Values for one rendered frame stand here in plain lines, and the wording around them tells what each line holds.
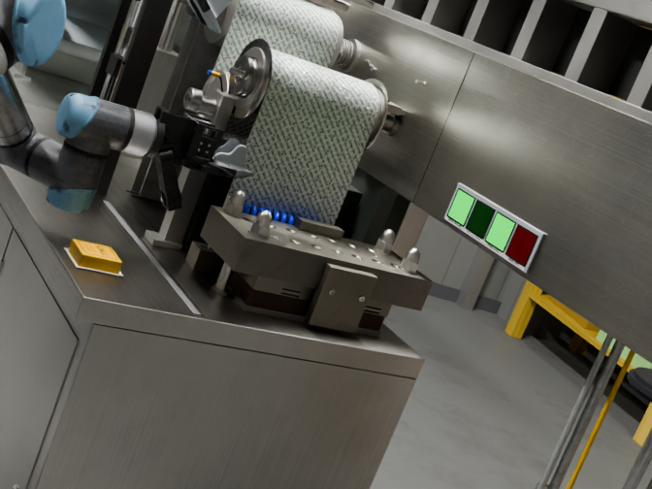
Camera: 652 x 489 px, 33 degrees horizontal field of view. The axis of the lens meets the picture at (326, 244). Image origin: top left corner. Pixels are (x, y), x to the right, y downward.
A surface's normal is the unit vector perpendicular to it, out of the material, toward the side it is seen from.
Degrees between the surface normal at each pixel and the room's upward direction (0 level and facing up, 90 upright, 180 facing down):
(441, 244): 90
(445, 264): 90
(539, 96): 90
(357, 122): 90
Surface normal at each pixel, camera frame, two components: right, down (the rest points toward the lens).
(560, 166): -0.82, -0.20
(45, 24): 0.92, 0.33
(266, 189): 0.44, 0.37
